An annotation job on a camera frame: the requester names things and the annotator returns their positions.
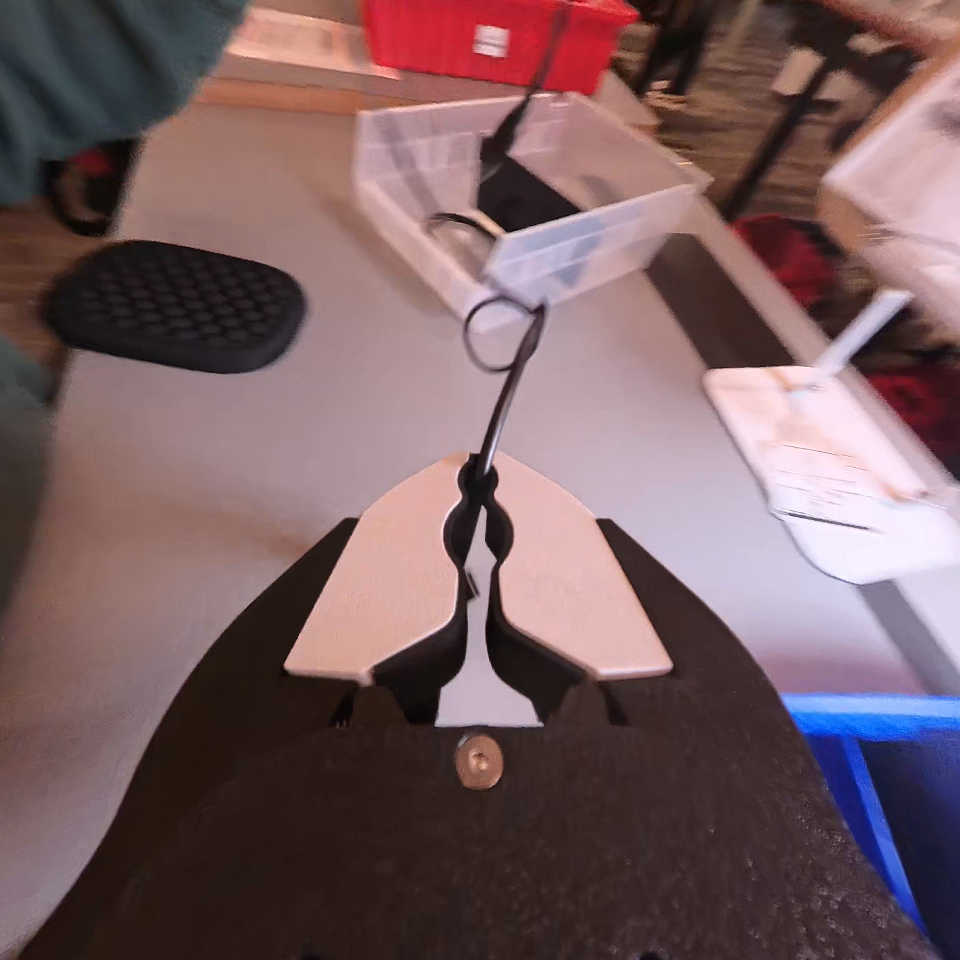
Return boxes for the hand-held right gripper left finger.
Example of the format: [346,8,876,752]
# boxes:
[283,450,471,726]

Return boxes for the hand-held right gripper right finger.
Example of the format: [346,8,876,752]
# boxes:
[486,450,675,726]

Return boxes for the slim black usb hub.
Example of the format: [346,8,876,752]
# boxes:
[463,0,575,601]

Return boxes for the blue plastic bin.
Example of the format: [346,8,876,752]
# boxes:
[780,693,960,954]

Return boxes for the clear plastic bin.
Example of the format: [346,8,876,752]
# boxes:
[354,91,714,335]

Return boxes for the person's left forearm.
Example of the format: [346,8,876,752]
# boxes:
[0,0,252,207]

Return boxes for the white document stand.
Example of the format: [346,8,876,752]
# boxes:
[703,56,960,586]

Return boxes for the small line drawing paper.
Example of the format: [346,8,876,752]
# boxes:
[757,435,950,535]

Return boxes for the black chair armrest pad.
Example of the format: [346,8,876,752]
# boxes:
[46,240,309,375]

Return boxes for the person's teal sweatshirt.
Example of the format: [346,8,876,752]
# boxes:
[0,337,65,616]

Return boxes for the red bag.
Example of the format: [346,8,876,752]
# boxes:
[862,352,960,474]
[736,213,843,310]

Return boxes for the black divider panel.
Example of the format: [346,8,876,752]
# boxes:
[478,150,580,235]

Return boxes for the grey side table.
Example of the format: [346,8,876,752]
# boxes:
[196,0,410,110]

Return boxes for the wooden standing desk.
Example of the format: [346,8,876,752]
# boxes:
[723,0,960,222]

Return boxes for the red plastic bin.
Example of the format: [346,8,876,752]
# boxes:
[360,0,642,97]

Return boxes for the printed paper sheet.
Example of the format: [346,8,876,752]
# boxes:
[228,6,387,76]

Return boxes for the thin black cable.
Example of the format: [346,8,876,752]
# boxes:
[426,212,500,245]

